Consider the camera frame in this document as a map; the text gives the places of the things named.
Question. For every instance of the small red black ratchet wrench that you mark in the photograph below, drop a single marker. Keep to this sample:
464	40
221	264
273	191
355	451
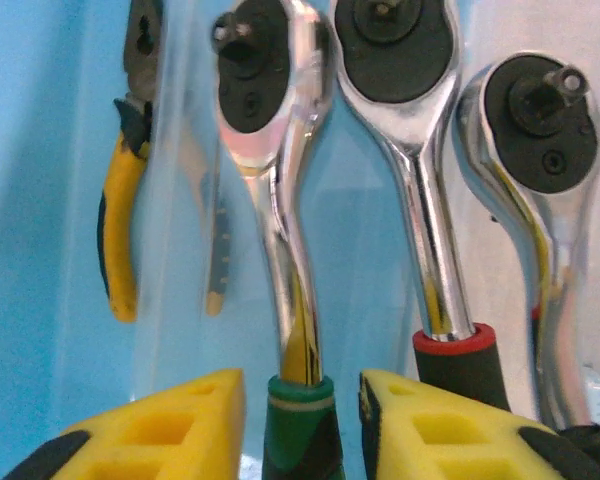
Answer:
545	130

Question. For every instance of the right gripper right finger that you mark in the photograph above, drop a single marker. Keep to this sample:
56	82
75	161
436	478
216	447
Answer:
445	440

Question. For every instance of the light blue plastic toolbox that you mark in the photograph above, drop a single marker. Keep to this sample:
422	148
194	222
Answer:
30	200

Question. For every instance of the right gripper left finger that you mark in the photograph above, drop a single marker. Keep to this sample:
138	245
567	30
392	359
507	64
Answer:
155	440

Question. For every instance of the large red black ratchet wrench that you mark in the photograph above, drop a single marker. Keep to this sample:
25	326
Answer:
395	60

